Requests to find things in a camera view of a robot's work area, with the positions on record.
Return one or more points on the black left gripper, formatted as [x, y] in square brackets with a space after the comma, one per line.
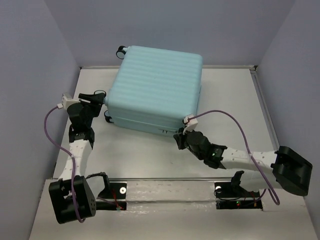
[96, 100]

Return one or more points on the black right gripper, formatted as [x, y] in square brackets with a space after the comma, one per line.
[179, 137]

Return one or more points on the light blue hard-shell suitcase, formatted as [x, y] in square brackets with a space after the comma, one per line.
[154, 89]

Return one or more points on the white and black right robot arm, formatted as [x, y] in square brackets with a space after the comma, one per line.
[281, 169]

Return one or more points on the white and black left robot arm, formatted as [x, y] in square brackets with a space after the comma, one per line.
[73, 195]

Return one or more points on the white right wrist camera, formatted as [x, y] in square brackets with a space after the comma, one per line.
[190, 123]

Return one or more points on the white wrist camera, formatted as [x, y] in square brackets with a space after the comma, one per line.
[66, 101]
[190, 123]

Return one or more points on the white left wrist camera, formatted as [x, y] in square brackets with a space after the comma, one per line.
[66, 101]

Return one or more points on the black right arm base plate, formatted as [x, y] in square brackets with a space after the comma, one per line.
[229, 199]

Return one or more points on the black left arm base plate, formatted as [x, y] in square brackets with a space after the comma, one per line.
[113, 197]

